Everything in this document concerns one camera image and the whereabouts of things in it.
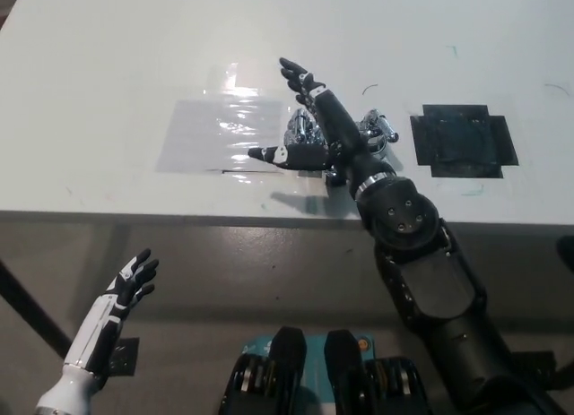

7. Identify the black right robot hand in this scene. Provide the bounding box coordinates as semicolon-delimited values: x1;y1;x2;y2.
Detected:
247;56;392;197

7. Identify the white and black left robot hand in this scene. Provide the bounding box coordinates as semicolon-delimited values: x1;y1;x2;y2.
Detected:
61;247;161;376

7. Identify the chrome lever faucet handle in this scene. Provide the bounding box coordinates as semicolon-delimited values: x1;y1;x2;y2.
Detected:
361;109;401;143
286;109;316;145

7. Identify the chrome faucet body with spout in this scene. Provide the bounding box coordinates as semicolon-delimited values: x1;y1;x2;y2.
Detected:
281;118;398;188

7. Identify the black and teal robot body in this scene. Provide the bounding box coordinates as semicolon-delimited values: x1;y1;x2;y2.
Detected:
219;325;431;415

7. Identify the black floor tape patch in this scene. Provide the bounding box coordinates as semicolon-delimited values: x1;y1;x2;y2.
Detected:
109;337;140;376

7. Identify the grey glossy tape sheet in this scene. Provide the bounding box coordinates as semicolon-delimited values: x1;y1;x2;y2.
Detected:
155;99;288;174

